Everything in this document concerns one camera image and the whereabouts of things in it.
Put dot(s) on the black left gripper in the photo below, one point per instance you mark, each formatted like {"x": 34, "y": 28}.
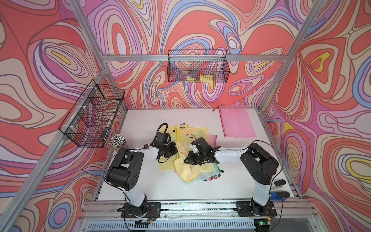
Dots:
{"x": 174, "y": 150}

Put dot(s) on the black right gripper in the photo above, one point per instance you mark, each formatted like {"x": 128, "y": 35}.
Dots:
{"x": 190, "y": 160}

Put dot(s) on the clear mesh document bag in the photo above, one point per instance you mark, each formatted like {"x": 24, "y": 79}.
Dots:
{"x": 200, "y": 177}

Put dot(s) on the pink mesh document bag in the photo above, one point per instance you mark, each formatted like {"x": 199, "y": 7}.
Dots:
{"x": 236, "y": 122}

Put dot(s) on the yellow microfiber cloth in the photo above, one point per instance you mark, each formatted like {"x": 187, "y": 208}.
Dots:
{"x": 187, "y": 172}

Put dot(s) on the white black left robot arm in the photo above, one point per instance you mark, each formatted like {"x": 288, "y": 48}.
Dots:
{"x": 124, "y": 171}

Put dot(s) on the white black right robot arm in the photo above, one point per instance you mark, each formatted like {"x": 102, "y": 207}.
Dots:
{"x": 260, "y": 164}

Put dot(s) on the pale yellow document bag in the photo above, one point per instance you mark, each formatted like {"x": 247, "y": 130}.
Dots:
{"x": 166, "y": 160}

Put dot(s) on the yellow sticky notes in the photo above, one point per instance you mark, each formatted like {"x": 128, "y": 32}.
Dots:
{"x": 201, "y": 78}

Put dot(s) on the blue grey stapler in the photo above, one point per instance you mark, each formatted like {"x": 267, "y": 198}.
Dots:
{"x": 277, "y": 192}

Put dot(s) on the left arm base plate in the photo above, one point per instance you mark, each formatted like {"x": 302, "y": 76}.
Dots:
{"x": 147, "y": 210}

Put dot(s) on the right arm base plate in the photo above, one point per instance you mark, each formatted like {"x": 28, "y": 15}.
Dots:
{"x": 253, "y": 209}

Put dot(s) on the black wire basket left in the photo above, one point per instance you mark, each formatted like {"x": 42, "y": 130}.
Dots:
{"x": 91, "y": 118}

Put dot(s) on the black wire basket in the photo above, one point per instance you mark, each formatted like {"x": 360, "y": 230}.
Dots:
{"x": 91, "y": 118}
{"x": 192, "y": 62}

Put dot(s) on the black wire basket back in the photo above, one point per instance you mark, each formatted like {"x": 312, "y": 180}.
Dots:
{"x": 192, "y": 62}

